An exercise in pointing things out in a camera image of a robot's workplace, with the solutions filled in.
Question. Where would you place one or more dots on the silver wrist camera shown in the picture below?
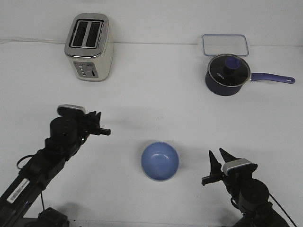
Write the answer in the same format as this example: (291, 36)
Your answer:
(67, 109)
(228, 166)

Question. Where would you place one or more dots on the blue bowl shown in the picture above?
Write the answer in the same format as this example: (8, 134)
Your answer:
(160, 161)

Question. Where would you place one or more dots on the silver two-slot toaster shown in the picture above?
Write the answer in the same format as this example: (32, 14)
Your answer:
(89, 47)

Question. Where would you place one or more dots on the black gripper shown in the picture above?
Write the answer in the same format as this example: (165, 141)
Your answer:
(233, 181)
(70, 132)

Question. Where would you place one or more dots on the clear rectangular container lid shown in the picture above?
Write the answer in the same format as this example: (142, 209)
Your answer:
(215, 44)

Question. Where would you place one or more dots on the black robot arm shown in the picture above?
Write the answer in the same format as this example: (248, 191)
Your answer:
(32, 179)
(250, 196)

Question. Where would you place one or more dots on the glass pot lid blue knob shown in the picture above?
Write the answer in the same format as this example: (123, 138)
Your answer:
(228, 70)

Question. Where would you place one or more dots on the dark blue saucepan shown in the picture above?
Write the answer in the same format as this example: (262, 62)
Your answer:
(229, 91)

